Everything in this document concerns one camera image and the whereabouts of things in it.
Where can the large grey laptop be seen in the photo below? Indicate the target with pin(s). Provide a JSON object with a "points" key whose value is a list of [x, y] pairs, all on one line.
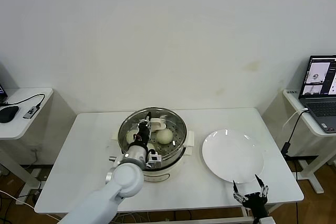
{"points": [[320, 108]]}

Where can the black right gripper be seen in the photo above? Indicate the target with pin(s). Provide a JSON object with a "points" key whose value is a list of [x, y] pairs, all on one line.
{"points": [[256, 204]]}

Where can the small black laptop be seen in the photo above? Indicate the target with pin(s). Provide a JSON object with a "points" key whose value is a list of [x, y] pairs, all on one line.
{"points": [[2, 91]]}

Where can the black computer mouse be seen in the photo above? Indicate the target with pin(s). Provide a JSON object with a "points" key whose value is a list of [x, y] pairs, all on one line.
{"points": [[8, 113]]}

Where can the grey usb hub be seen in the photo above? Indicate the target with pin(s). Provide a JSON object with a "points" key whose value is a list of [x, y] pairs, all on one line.
{"points": [[31, 112]]}

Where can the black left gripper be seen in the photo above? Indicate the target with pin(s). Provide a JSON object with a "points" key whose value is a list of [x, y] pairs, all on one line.
{"points": [[141, 136]]}

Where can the white round plate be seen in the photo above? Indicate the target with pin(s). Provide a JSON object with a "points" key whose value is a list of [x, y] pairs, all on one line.
{"points": [[231, 155]]}

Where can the white floor power strip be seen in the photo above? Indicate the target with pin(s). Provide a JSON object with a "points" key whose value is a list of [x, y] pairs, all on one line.
{"points": [[38, 174]]}

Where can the cream electric cooking pot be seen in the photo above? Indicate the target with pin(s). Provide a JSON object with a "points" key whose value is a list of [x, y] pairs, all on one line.
{"points": [[168, 174]]}

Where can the stainless steel steamer basket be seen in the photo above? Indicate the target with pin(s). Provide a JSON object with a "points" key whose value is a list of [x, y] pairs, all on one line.
{"points": [[173, 159]]}

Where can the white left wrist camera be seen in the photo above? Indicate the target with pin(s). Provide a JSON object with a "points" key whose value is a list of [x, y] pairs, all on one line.
{"points": [[154, 160]]}

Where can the white side desk with mouse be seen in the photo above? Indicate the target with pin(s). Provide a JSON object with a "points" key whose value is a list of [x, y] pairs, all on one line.
{"points": [[15, 132]]}

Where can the white table leg frame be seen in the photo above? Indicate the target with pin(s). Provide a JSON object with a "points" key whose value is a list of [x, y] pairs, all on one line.
{"points": [[183, 221]]}

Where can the white steamed baozi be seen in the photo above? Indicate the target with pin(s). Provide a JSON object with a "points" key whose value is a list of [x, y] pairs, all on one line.
{"points": [[130, 138], [165, 137], [151, 147]]}

